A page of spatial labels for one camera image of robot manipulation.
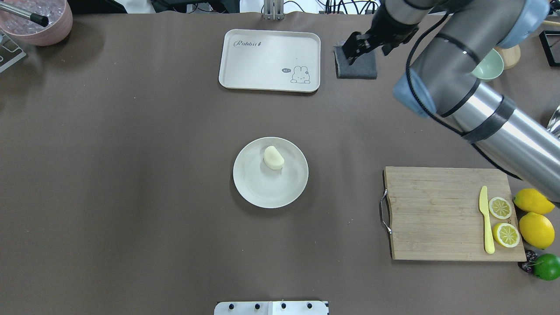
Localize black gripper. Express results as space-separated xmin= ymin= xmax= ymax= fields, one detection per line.
xmin=342 ymin=4 xmax=419 ymax=66

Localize white steamed bun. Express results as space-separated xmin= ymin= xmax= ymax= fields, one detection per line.
xmin=263 ymin=146 xmax=285 ymax=170

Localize grey round plate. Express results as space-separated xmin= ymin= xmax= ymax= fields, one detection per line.
xmin=232 ymin=137 xmax=309 ymax=209

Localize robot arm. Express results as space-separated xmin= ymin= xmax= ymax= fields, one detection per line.
xmin=335 ymin=0 xmax=560 ymax=205

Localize cream rabbit tray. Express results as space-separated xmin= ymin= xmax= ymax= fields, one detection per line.
xmin=218 ymin=29 xmax=321 ymax=92

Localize black tray at edge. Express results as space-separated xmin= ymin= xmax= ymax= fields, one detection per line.
xmin=539 ymin=30 xmax=560 ymax=67

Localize grey folded cloth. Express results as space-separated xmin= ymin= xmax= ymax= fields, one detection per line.
xmin=333 ymin=45 xmax=378 ymax=80

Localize green bowl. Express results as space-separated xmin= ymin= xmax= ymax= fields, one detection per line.
xmin=471 ymin=49 xmax=505 ymax=82

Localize wooden mug tree stand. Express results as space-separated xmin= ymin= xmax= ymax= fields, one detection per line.
xmin=495 ymin=20 xmax=559 ymax=70

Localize bamboo cutting board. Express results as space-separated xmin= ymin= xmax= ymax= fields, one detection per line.
xmin=379 ymin=167 xmax=525 ymax=262

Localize silver metal scoop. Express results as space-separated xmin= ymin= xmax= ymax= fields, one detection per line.
xmin=546 ymin=106 xmax=560 ymax=138

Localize upper lemon half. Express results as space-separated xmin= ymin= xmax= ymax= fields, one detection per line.
xmin=488 ymin=196 xmax=514 ymax=220

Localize lemon half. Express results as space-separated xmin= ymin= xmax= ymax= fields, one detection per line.
xmin=488 ymin=196 xmax=514 ymax=220
xmin=492 ymin=223 xmax=521 ymax=249

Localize upper whole lemon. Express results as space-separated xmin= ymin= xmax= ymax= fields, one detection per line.
xmin=513 ymin=188 xmax=556 ymax=215

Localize whole lemon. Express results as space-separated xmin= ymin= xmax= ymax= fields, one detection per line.
xmin=519 ymin=213 xmax=555 ymax=249
xmin=513 ymin=188 xmax=556 ymax=215

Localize lower lemon half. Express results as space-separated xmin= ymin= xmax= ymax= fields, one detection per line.
xmin=492 ymin=223 xmax=521 ymax=249

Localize yellow plastic knife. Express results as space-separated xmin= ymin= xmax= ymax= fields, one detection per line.
xmin=478 ymin=185 xmax=495 ymax=255

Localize lower whole lemon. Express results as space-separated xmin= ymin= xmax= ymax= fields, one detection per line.
xmin=519 ymin=213 xmax=555 ymax=249

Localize dark purple grapes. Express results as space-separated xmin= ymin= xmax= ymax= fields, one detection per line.
xmin=518 ymin=249 xmax=538 ymax=273

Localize green lime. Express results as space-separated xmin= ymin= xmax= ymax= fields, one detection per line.
xmin=534 ymin=253 xmax=560 ymax=281

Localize pink bowl of ice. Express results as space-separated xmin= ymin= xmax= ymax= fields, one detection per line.
xmin=0 ymin=0 xmax=73 ymax=46

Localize metal scoop black tip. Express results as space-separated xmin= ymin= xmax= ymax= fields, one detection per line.
xmin=0 ymin=1 xmax=49 ymax=27

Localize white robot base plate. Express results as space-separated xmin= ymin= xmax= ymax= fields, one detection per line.
xmin=213 ymin=300 xmax=330 ymax=315

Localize white wire cup rack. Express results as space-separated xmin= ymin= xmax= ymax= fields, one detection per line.
xmin=0 ymin=31 xmax=27 ymax=73

